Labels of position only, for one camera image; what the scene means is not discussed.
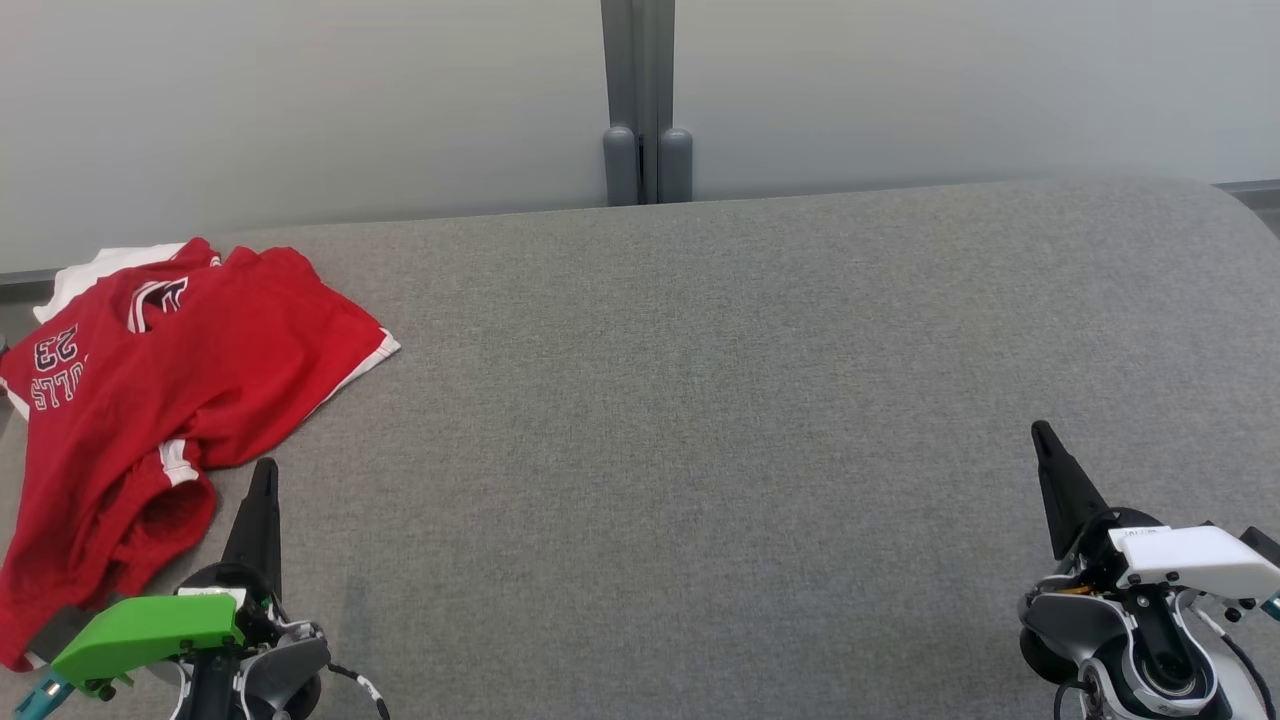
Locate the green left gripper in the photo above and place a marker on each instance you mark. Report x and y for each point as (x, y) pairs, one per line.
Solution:
(150, 625)

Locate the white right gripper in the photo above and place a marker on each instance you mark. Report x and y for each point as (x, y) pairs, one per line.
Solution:
(1200, 560)

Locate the red Bulls print shorts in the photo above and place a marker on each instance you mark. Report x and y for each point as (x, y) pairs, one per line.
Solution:
(260, 370)

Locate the red white-sleeved t-shirt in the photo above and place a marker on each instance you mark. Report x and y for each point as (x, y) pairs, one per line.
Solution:
(100, 268)

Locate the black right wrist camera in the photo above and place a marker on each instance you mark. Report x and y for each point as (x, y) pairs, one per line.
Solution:
(1265, 545)

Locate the grey partition frame post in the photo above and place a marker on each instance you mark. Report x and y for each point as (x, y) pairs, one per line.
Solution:
(676, 165)
(620, 160)

